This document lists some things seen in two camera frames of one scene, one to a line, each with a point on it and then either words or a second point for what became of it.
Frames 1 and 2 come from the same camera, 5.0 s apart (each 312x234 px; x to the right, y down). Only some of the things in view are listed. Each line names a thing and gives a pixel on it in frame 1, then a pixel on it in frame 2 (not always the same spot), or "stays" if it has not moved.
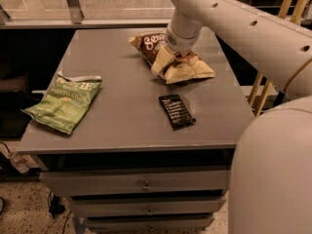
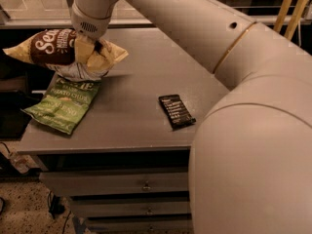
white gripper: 179,44 → 88,25
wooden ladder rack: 298,13 stays
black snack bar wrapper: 176,112 stays
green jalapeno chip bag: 65,101 stays
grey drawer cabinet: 148,156 stays
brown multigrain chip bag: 188,66 → 79,58
